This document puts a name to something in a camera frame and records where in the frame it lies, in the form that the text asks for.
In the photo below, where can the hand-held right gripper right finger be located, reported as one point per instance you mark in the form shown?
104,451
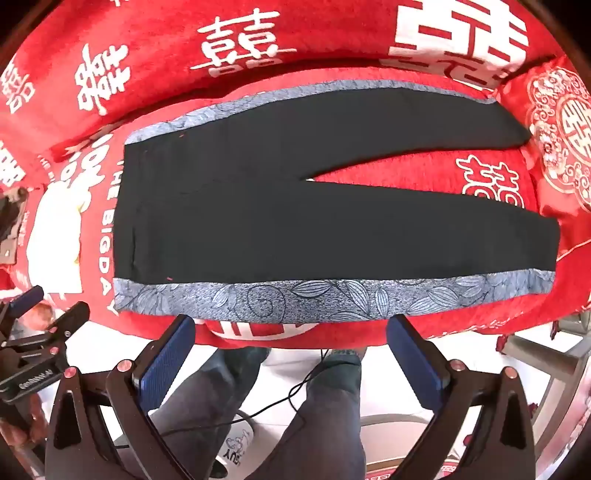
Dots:
415,364

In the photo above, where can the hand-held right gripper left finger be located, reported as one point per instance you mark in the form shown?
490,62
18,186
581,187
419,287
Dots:
168,362

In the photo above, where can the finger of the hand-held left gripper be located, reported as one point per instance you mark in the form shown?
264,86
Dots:
25,300
69,323

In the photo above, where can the black pants with grey trim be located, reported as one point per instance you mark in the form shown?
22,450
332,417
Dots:
295,217

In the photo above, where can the white printed mug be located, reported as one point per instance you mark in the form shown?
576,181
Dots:
238,445

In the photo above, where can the person's right leg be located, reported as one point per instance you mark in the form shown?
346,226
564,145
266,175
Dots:
318,415

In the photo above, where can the red embroidered quilt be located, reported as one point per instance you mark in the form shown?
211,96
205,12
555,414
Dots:
556,138

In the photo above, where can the red blanket with white characters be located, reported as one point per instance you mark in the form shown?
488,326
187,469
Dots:
323,37

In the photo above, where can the grey metal chair frame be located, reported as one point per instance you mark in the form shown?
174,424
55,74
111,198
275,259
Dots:
554,364

